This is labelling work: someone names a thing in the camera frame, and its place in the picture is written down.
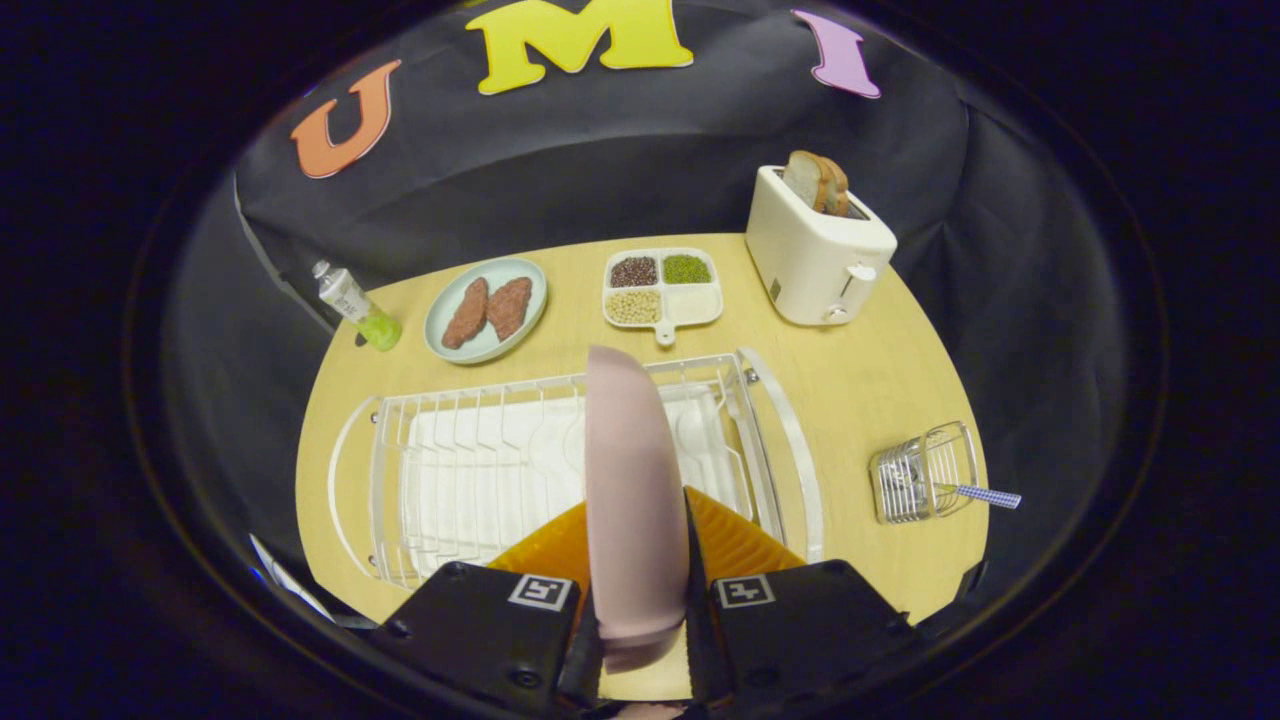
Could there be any white spoon checked handle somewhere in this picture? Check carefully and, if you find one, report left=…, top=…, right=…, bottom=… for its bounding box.
left=885, top=470, right=1023, bottom=511

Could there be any pile of yellow soybeans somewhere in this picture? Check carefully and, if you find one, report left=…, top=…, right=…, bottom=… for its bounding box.
left=607, top=290, right=662, bottom=325

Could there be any clear bottle green liquid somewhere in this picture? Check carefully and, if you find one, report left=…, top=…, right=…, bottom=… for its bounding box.
left=311, top=260, right=403, bottom=353

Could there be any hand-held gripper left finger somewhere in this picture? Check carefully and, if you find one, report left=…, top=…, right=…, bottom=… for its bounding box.
left=375, top=500, right=606, bottom=716

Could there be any pink plate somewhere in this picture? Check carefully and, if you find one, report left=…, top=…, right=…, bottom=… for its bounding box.
left=584, top=345, right=693, bottom=673

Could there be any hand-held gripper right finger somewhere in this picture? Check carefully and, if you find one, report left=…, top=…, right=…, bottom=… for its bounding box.
left=683, top=486, right=913, bottom=716

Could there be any silver wire basket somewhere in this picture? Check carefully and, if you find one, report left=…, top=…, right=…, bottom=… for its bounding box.
left=869, top=421, right=981, bottom=525

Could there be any pale green plate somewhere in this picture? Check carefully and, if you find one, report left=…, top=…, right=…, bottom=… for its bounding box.
left=424, top=257, right=549, bottom=365

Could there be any black backdrop cloth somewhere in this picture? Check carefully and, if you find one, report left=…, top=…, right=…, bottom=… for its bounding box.
left=165, top=0, right=1151, bottom=641

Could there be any brown meat piece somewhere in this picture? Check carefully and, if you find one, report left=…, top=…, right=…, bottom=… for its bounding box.
left=441, top=277, right=491, bottom=350
left=486, top=277, right=534, bottom=342

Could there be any bread slice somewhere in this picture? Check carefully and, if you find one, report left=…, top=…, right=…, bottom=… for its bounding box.
left=783, top=150, right=831, bottom=213
left=815, top=158, right=851, bottom=218

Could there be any white wire dish rack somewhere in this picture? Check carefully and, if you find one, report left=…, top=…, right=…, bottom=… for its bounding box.
left=328, top=347, right=826, bottom=589

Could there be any white drip tray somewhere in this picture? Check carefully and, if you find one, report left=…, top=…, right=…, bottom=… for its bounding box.
left=400, top=385, right=756, bottom=581

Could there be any white divided tray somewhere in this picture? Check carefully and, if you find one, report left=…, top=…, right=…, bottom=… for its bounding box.
left=602, top=247, right=724, bottom=348

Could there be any white toaster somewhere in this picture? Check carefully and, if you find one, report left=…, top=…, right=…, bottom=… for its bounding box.
left=745, top=165, right=898, bottom=327

